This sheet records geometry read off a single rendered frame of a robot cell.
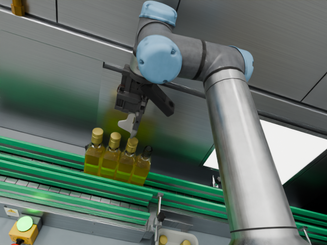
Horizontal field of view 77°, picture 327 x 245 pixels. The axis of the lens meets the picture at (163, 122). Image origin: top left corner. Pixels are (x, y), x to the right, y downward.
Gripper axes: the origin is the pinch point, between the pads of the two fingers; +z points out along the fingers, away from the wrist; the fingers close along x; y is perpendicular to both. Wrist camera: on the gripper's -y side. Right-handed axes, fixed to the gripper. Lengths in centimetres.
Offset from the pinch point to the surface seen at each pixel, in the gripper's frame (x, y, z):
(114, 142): 1.8, 5.5, 6.4
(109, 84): -11.8, 12.2, -5.7
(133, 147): 1.8, -0.8, 6.4
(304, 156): -12, -69, 1
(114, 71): -11.9, 11.5, -10.9
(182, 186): -3.1, -26.2, 28.6
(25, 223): 19.8, 26.4, 35.6
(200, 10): -14.9, -8.0, -34.5
